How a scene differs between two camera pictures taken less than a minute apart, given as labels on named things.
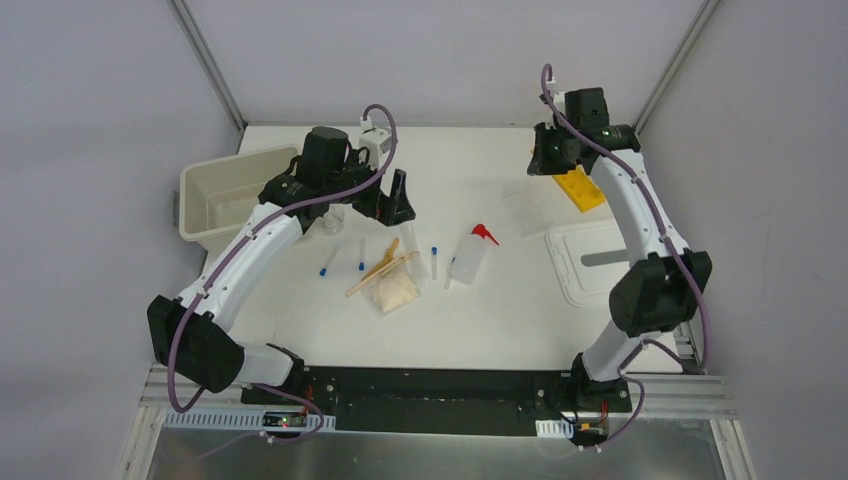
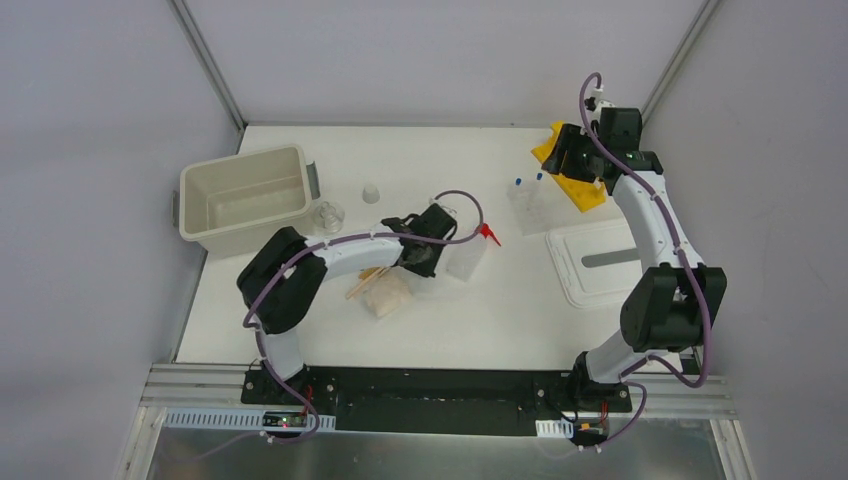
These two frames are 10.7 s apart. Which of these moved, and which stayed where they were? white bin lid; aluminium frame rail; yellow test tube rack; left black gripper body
Moved: left black gripper body
Stayed: aluminium frame rail; yellow test tube rack; white bin lid
